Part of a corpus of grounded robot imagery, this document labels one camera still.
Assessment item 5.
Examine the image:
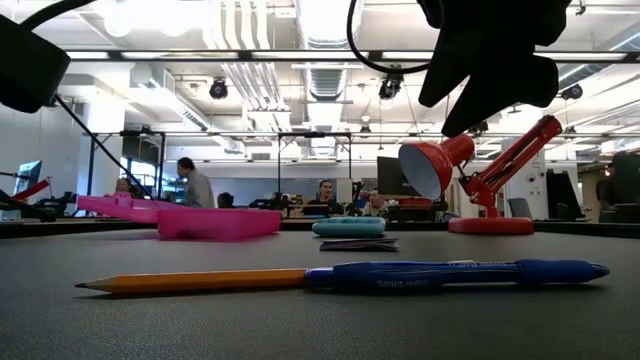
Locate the grey office chair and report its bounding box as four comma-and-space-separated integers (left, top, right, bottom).
506, 197, 534, 221

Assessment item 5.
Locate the pink plastic pencil box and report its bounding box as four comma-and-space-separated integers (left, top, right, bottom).
76, 192, 283, 242

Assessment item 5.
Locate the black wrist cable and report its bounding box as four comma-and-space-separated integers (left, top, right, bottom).
346, 0, 432, 76
19, 0, 97, 32

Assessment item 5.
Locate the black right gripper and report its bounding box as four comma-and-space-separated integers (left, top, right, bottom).
417, 0, 574, 139

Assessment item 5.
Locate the monitor with blue screen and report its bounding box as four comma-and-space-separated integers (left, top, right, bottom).
13, 159, 44, 197

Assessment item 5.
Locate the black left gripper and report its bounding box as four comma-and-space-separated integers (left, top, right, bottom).
0, 14, 72, 114

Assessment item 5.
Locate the light blue calculator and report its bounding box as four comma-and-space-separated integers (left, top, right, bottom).
311, 215, 387, 239

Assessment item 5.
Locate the white sticky note pad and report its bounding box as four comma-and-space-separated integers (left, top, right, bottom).
318, 237, 401, 253

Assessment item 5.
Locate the orange pencil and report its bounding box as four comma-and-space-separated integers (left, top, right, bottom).
74, 267, 309, 295

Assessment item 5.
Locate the black computer monitor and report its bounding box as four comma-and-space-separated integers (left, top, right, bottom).
376, 155, 422, 198
544, 169, 585, 222

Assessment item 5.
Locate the black hanging camera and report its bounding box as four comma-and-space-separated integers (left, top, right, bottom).
559, 83, 585, 102
377, 74, 404, 102
208, 77, 230, 101

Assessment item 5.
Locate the thin black cable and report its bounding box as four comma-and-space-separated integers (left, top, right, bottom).
52, 93, 154, 200

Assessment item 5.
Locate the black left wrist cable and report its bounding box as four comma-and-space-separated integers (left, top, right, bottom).
19, 0, 97, 32

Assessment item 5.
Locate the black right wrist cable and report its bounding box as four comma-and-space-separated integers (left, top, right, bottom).
346, 0, 432, 76

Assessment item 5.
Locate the black table mat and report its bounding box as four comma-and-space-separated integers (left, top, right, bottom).
0, 228, 640, 360

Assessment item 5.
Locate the blue pen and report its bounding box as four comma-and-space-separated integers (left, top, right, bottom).
303, 258, 612, 293

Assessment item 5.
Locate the red desk lamp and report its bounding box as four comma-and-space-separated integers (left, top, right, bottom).
398, 114, 564, 236

